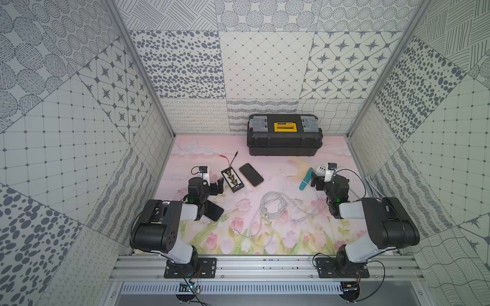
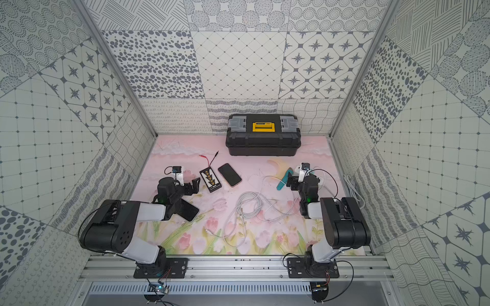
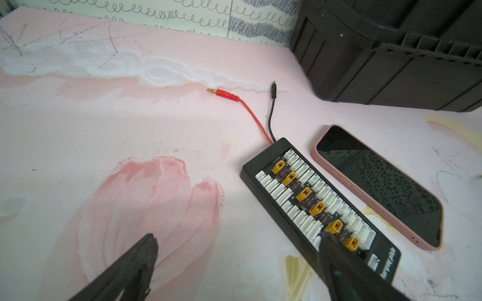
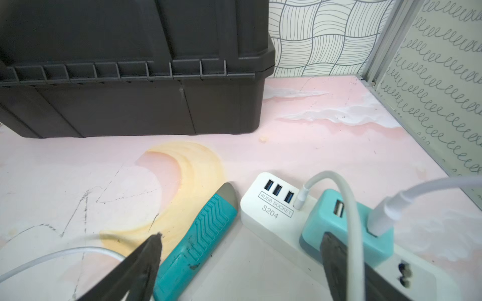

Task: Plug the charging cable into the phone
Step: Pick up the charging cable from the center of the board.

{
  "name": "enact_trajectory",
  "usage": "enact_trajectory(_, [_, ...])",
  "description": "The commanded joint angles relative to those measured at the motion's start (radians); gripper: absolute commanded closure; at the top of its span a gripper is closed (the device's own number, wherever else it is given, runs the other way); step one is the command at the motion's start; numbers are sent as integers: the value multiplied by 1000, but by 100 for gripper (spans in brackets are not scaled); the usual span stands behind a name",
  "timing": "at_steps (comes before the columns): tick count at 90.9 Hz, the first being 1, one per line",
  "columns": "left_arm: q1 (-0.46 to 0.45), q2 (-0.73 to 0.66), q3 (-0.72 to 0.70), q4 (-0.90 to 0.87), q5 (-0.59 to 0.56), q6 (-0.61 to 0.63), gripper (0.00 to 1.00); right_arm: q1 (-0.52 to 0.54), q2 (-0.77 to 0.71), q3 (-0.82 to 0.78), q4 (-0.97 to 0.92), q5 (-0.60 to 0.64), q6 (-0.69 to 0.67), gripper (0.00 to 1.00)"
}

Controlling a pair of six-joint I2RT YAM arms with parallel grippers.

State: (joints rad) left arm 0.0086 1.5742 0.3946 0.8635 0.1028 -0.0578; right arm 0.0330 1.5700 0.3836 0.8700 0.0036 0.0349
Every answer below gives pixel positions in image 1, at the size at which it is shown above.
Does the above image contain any white charging cable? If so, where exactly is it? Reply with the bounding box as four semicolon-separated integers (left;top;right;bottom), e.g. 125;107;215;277
229;190;330;249

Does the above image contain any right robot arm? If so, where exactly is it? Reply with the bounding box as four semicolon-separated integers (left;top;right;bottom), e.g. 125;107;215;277
311;173;420;279

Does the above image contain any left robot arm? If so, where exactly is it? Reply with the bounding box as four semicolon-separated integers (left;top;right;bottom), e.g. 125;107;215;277
130;177;224;280

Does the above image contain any black balance charging board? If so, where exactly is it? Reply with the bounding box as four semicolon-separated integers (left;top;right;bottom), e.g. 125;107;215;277
222;167;244;193

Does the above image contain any pink floral table mat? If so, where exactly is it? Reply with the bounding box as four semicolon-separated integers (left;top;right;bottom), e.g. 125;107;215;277
155;135;366;255

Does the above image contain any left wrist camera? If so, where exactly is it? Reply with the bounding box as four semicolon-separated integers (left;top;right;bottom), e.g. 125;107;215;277
191;166;211;185

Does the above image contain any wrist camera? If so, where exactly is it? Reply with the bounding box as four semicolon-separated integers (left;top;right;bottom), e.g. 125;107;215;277
191;166;211;185
315;163;338;182

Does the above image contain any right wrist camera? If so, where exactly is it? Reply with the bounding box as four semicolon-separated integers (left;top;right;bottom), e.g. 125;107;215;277
315;163;338;182

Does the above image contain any white power strip cord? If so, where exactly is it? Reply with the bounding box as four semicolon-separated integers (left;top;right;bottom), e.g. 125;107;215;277
363;173;384;200

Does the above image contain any black toolbox yellow handle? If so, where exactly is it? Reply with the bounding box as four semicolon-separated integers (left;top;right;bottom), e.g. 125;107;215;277
246;113;324;156

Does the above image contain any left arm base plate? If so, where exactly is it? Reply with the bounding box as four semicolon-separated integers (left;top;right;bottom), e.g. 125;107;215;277
164;258;218;279

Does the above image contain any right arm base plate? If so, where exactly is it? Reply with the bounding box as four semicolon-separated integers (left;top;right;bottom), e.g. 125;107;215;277
313;257;370;279

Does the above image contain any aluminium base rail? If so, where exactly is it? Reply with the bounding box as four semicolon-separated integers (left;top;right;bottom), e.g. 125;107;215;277
109;255;424;282

